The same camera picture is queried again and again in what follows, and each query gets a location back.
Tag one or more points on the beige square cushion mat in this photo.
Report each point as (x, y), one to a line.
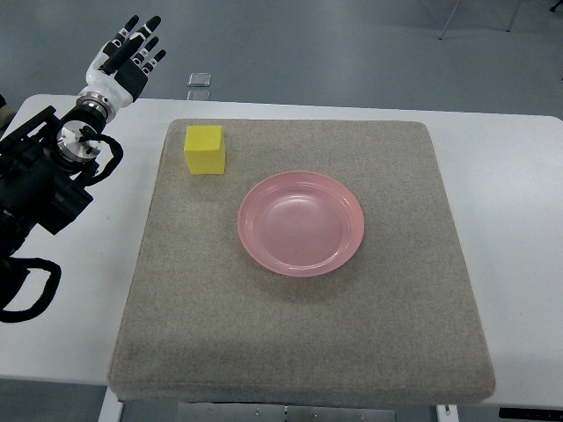
(396, 325)

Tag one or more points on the grey chair legs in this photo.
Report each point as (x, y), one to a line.
(504, 17)

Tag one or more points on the clear floor socket cover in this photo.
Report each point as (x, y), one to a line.
(199, 79)

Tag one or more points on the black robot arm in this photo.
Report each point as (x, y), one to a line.
(46, 166)

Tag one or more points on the pink plate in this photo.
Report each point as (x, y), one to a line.
(300, 224)

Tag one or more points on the yellow cube block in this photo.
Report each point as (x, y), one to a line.
(204, 150)

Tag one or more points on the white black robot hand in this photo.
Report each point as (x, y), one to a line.
(120, 70)

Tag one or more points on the white table frame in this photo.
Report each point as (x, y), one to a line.
(113, 410)

